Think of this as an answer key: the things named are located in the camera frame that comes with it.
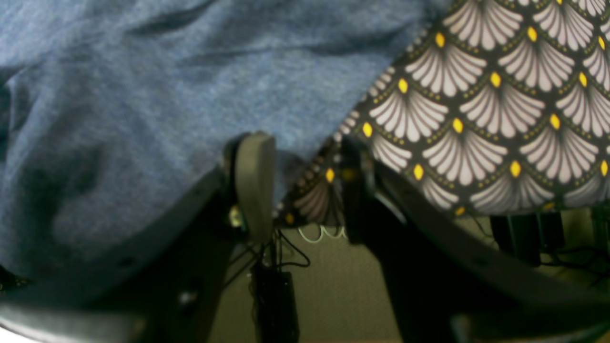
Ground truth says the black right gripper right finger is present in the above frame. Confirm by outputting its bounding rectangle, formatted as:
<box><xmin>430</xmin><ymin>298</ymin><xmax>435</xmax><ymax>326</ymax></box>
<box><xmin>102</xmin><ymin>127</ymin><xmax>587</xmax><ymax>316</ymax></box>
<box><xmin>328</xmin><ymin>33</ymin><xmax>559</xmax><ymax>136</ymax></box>
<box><xmin>338</xmin><ymin>136</ymin><xmax>609</xmax><ymax>343</ymax></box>

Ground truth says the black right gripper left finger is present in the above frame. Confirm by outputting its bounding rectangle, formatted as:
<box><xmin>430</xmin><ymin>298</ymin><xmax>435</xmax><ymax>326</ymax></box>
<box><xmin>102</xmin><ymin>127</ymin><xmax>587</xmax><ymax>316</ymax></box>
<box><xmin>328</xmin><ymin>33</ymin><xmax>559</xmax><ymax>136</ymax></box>
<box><xmin>1</xmin><ymin>132</ymin><xmax>276</xmax><ymax>343</ymax></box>

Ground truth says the blue T-shirt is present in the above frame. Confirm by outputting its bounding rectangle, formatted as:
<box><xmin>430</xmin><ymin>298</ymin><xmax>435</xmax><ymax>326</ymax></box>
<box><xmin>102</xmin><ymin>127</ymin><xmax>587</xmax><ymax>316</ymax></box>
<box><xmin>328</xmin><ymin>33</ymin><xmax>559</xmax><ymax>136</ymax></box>
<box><xmin>0</xmin><ymin>0</ymin><xmax>451</xmax><ymax>280</ymax></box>

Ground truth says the black power adapter box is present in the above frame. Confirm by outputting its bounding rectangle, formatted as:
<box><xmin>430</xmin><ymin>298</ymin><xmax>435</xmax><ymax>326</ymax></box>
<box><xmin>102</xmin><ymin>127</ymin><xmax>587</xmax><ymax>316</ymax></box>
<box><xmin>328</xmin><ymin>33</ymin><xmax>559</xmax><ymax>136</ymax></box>
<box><xmin>251</xmin><ymin>264</ymin><xmax>300</xmax><ymax>343</ymax></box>

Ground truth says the fan patterned tablecloth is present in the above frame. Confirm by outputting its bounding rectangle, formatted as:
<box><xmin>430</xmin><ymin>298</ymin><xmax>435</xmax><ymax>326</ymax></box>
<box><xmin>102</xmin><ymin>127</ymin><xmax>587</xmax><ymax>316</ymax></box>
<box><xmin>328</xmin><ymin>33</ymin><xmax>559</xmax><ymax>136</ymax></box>
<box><xmin>274</xmin><ymin>0</ymin><xmax>610</xmax><ymax>228</ymax></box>

